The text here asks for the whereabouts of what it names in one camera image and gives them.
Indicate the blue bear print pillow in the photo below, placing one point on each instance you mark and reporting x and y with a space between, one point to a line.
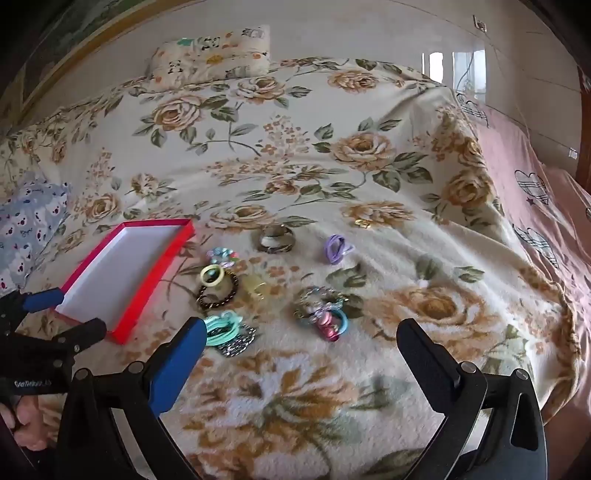
27 221

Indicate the person's left hand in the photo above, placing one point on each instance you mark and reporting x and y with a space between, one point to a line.
30 429

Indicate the wooden framed headboard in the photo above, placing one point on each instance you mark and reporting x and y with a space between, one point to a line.
60 37

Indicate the cream panda print pillow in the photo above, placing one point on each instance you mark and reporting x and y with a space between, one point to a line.
207 55

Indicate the floral fleece blanket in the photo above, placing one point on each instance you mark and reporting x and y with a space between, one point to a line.
277 161

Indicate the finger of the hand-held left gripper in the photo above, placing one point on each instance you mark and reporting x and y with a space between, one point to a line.
85 333
41 300

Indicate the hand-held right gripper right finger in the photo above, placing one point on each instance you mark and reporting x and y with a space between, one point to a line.
429 364

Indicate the dark wooden furniture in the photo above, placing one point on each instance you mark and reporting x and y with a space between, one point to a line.
585 101

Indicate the pink heart print sheet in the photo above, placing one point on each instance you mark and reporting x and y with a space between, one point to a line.
531 152

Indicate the white wall socket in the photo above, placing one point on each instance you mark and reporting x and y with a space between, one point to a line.
572 153
480 23

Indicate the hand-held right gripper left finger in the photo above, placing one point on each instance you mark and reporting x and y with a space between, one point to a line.
182 364

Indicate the yellow hair claw clip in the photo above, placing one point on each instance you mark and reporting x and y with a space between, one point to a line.
254 286

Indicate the red-rimmed white tray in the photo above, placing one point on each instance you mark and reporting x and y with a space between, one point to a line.
124 263

